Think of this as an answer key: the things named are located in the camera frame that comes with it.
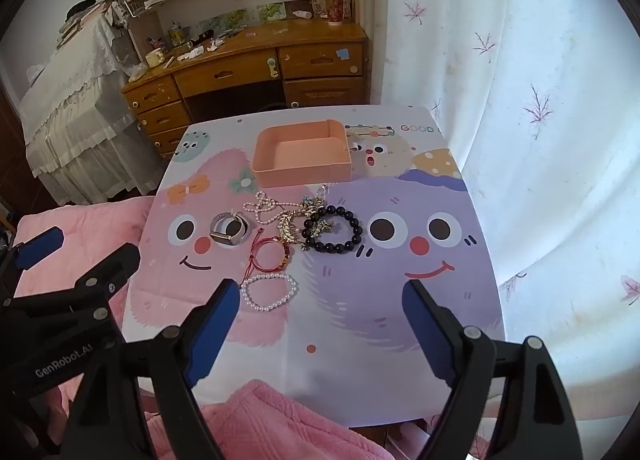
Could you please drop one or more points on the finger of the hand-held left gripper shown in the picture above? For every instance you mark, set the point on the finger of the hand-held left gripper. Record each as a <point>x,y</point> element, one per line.
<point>40,246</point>
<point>112,267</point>

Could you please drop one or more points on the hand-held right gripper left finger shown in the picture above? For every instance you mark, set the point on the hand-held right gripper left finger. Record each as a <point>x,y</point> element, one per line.
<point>212,330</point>

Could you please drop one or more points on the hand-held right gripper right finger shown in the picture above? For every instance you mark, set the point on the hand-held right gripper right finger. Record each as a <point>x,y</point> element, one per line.
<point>427,330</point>

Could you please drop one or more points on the gold feather brooch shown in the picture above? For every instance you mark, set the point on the gold feather brooch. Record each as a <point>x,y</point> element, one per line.
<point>290,227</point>

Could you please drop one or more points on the small charm pendant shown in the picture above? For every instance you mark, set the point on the small charm pendant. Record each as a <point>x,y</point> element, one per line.
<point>317,200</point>

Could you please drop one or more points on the pink plastic box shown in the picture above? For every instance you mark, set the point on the pink plastic box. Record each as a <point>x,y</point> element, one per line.
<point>300,172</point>

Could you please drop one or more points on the cartoon printed table mat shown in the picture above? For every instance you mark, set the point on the cartoon printed table mat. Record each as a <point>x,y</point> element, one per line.
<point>350,320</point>

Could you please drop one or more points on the pink quilted blanket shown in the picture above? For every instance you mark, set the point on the pink quilted blanket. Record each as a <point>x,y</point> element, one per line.
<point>280,420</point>

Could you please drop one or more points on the white lace cover cloth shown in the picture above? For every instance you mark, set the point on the white lace cover cloth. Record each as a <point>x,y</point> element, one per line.
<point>75,100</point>

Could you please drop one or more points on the white floral curtain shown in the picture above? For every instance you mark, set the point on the white floral curtain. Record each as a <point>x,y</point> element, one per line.
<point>525,165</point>

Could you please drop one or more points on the cream mug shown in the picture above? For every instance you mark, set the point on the cream mug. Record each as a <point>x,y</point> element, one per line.
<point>155,57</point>

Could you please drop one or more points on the black round bin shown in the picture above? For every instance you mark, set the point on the black round bin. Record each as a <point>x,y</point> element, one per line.
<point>275,107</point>

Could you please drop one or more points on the wooden desk with drawers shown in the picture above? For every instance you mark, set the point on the wooden desk with drawers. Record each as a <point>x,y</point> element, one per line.
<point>240,72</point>

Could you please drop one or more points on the dark hat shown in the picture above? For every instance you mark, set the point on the dark hat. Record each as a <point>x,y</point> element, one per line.
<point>85,7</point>

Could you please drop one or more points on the red paper cup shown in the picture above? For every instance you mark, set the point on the red paper cup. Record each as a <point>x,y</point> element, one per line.
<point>334,7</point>

